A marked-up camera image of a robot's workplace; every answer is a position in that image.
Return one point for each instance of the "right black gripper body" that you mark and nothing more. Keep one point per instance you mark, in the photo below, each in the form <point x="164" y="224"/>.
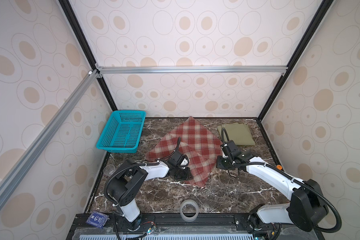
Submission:
<point x="224" y="163"/>

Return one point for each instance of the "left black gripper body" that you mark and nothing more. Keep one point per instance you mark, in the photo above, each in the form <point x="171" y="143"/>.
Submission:
<point x="180" y="174"/>

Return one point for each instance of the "olive green skirt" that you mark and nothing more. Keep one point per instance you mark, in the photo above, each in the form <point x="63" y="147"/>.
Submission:
<point x="239" y="133"/>

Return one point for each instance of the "red plaid skirt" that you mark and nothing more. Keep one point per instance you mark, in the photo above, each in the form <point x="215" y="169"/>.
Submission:
<point x="200" y="145"/>

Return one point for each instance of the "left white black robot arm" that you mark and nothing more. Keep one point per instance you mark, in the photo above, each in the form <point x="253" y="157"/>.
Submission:
<point x="123" y="185"/>

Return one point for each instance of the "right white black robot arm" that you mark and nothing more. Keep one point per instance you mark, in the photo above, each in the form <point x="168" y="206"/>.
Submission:
<point x="307" y="208"/>

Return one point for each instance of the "clear tape roll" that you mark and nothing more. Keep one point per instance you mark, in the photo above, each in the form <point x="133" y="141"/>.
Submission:
<point x="189" y="210"/>

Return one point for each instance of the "teal plastic basket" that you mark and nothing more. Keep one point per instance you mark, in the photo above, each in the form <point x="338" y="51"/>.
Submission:
<point x="122" y="132"/>

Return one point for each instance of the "clear plastic cup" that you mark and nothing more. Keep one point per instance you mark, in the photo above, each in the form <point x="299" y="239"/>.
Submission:
<point x="109" y="170"/>

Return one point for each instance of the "blue card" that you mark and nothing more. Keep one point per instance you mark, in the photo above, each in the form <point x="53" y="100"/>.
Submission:
<point x="97" y="219"/>

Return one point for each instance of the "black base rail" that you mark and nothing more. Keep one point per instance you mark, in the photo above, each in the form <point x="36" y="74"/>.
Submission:
<point x="173" y="227"/>

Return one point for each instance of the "horizontal aluminium rail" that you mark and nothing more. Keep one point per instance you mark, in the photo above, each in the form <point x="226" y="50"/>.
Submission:
<point x="187" y="70"/>

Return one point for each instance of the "left slanted aluminium rail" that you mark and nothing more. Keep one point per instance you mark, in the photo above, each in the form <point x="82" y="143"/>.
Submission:
<point x="14" y="177"/>

